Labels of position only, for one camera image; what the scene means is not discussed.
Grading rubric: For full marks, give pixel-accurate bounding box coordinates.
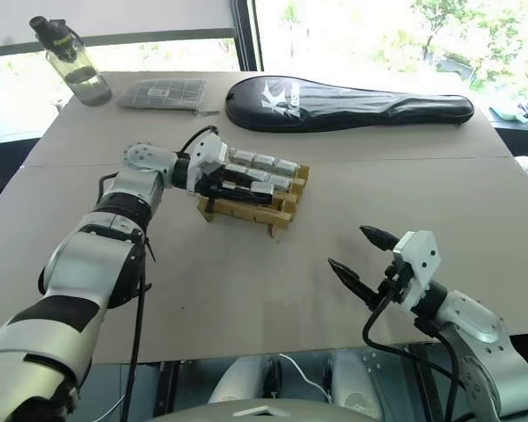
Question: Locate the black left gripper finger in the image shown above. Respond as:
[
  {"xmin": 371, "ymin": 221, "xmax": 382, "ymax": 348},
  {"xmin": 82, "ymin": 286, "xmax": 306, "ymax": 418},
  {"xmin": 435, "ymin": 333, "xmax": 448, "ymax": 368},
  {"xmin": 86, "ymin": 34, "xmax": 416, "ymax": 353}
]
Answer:
[
  {"xmin": 212, "ymin": 190, "xmax": 276, "ymax": 205},
  {"xmin": 224, "ymin": 165, "xmax": 266, "ymax": 182}
]

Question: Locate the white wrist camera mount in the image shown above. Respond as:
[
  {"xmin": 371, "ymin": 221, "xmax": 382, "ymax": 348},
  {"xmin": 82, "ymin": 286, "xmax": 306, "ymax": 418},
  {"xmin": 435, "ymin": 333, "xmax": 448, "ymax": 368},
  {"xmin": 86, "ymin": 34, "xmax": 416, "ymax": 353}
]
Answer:
[
  {"xmin": 187, "ymin": 134, "xmax": 231, "ymax": 194},
  {"xmin": 392, "ymin": 229, "xmax": 443, "ymax": 311}
]

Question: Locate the grey rounded robot leg shell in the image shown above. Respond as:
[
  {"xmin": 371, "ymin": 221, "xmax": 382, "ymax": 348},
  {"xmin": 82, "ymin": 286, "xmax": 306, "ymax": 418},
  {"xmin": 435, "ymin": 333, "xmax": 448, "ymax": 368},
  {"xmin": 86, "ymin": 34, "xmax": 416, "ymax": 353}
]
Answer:
[
  {"xmin": 324, "ymin": 350, "xmax": 385, "ymax": 419},
  {"xmin": 207, "ymin": 353, "xmax": 283, "ymax": 406}
]

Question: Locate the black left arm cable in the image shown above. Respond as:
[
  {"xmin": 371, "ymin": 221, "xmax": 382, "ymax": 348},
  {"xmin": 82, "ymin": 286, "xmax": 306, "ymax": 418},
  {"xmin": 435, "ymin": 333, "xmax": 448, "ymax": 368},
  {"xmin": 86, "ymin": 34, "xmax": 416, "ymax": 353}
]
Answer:
[{"xmin": 97, "ymin": 126, "xmax": 221, "ymax": 422}]

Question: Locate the dark window frame post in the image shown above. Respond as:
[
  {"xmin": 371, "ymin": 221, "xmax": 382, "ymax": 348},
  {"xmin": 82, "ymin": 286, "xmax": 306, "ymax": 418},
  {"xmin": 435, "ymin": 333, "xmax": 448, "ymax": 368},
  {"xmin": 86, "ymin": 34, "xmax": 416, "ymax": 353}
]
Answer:
[{"xmin": 230, "ymin": 0, "xmax": 266, "ymax": 72}]

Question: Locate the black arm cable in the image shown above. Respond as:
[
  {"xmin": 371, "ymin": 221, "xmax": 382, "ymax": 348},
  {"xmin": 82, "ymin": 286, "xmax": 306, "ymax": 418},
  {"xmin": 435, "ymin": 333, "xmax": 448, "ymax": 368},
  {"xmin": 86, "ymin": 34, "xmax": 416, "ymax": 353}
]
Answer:
[
  {"xmin": 363, "ymin": 263, "xmax": 472, "ymax": 422},
  {"xmin": 97, "ymin": 126, "xmax": 221, "ymax": 422}
]

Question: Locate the black racket case white logo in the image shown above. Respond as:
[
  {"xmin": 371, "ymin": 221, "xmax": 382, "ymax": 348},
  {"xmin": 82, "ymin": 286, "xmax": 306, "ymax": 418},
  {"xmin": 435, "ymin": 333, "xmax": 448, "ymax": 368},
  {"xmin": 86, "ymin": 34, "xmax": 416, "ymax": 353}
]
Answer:
[{"xmin": 224, "ymin": 75, "xmax": 475, "ymax": 134}]

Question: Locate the grey mesh zip pouch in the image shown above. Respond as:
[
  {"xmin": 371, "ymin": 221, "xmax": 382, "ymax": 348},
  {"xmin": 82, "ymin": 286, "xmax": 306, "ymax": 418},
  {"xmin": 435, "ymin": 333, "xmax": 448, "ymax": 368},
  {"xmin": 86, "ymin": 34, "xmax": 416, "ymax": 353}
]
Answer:
[{"xmin": 115, "ymin": 77, "xmax": 209, "ymax": 117}]

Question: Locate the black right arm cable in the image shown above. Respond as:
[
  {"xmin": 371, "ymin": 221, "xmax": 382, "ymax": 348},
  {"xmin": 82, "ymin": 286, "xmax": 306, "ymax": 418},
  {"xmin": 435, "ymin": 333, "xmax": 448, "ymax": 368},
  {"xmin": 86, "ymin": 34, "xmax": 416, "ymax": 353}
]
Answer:
[{"xmin": 363, "ymin": 263, "xmax": 472, "ymax": 422}]

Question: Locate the grey rounded robot torso top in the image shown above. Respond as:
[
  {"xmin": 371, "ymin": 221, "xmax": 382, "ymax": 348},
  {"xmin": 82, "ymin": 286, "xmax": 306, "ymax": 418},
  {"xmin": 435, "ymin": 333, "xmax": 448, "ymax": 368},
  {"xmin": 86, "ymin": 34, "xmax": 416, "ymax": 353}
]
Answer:
[{"xmin": 144, "ymin": 397, "xmax": 379, "ymax": 422}]

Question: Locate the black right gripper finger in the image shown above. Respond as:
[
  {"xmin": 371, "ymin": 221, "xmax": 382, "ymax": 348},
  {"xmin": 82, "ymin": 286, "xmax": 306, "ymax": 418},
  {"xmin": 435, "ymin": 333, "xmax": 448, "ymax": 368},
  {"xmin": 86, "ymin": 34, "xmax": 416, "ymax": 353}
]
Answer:
[
  {"xmin": 359, "ymin": 226, "xmax": 400, "ymax": 253},
  {"xmin": 327, "ymin": 258, "xmax": 380, "ymax": 307}
]

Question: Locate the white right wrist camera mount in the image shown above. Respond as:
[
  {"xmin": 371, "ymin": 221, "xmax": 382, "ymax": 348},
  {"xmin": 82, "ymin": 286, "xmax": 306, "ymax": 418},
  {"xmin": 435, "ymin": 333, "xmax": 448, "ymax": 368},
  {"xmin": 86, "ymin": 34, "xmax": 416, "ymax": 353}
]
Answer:
[{"xmin": 392, "ymin": 229, "xmax": 443, "ymax": 311}]

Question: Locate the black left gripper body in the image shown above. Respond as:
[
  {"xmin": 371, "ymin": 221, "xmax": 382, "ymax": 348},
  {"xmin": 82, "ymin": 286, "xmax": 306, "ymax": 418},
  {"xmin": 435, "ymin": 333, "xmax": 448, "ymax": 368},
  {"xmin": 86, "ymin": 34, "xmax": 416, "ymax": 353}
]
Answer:
[{"xmin": 196, "ymin": 163, "xmax": 238, "ymax": 202}]

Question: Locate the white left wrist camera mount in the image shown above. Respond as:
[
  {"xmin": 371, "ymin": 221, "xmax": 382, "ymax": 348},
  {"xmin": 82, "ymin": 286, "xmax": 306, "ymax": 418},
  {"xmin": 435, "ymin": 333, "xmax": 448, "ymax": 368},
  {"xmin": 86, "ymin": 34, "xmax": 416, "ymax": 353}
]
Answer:
[{"xmin": 187, "ymin": 134, "xmax": 231, "ymax": 194}]

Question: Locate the thin white cable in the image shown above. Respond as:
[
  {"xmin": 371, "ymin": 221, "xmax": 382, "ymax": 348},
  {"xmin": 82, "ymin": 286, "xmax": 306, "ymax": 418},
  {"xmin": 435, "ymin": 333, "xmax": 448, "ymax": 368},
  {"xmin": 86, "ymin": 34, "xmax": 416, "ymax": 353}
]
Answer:
[{"xmin": 278, "ymin": 353, "xmax": 334, "ymax": 404}]

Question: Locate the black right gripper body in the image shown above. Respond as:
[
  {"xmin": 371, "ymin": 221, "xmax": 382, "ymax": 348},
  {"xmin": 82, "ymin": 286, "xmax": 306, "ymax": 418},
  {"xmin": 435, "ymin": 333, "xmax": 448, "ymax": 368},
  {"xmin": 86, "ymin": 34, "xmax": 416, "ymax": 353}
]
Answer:
[{"xmin": 376, "ymin": 260, "xmax": 413, "ymax": 305}]

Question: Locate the pale teal flat object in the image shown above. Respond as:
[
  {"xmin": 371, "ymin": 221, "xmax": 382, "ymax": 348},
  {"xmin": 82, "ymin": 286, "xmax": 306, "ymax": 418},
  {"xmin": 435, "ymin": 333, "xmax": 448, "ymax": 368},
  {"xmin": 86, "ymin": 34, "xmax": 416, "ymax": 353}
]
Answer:
[{"xmin": 488, "ymin": 105, "xmax": 528, "ymax": 123}]

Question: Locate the clear water bottle black lid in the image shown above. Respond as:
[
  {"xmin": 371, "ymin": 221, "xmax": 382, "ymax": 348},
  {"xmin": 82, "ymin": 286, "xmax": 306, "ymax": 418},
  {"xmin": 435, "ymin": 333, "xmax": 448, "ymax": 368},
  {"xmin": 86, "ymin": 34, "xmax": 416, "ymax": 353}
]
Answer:
[{"xmin": 29, "ymin": 16, "xmax": 114, "ymax": 107}]

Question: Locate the wooden rack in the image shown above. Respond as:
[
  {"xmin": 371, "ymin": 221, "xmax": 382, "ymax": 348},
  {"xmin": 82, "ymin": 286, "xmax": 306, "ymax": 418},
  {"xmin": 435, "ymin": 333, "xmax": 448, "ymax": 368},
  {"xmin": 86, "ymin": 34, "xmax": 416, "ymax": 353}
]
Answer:
[{"xmin": 196, "ymin": 163, "xmax": 312, "ymax": 239}]

